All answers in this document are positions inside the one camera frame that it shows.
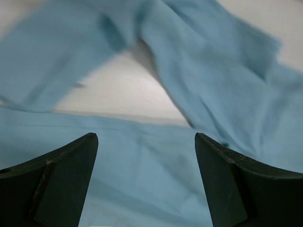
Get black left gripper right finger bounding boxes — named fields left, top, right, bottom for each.
left=195, top=133, right=303, bottom=227

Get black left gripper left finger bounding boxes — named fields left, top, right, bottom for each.
left=0, top=133, right=98, bottom=227

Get light blue trousers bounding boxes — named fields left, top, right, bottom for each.
left=0, top=0, right=303, bottom=227

